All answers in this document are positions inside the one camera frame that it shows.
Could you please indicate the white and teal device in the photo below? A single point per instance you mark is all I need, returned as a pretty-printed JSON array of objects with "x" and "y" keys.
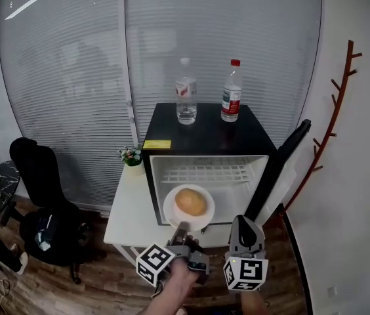
[{"x": 44, "y": 235}]

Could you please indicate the person's right forearm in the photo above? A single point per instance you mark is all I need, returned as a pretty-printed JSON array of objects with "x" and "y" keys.
[{"x": 252, "y": 304}]

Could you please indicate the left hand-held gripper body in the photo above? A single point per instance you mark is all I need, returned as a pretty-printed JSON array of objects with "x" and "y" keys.
[{"x": 152, "y": 262}]

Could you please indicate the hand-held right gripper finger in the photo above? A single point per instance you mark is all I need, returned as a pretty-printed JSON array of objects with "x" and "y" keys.
[
  {"x": 235, "y": 239},
  {"x": 252, "y": 238}
]

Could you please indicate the red-brown wooden coat rack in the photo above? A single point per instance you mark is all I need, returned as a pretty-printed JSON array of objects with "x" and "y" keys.
[{"x": 328, "y": 134}]

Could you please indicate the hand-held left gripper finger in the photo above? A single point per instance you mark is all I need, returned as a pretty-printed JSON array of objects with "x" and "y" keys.
[{"x": 179, "y": 235}]

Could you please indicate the person's left forearm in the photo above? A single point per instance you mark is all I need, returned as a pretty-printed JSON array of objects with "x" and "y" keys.
[{"x": 168, "y": 294}]

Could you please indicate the clear bottle with red cap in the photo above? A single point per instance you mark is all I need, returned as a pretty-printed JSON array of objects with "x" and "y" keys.
[{"x": 231, "y": 103}]

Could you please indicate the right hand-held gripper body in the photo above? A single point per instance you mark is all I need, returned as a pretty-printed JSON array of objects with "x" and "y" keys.
[{"x": 247, "y": 271}]

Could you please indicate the black office chair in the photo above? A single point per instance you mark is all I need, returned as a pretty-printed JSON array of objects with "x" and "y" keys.
[{"x": 37, "y": 169}]

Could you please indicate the black mini fridge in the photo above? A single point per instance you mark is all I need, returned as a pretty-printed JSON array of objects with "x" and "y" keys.
[{"x": 204, "y": 136}]

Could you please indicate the clear bottle with white cap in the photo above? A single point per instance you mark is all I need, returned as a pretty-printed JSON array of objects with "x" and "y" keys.
[{"x": 186, "y": 110}]

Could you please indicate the small potted flower plant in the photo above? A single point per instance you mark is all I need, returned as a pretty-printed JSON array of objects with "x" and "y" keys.
[{"x": 132, "y": 157}]

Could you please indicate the white square table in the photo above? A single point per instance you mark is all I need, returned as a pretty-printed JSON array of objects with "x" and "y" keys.
[{"x": 129, "y": 208}]

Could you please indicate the white round plate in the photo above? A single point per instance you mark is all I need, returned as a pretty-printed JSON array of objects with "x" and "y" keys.
[{"x": 168, "y": 208}]

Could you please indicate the orange bread bun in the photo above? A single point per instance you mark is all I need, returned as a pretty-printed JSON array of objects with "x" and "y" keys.
[{"x": 190, "y": 202}]

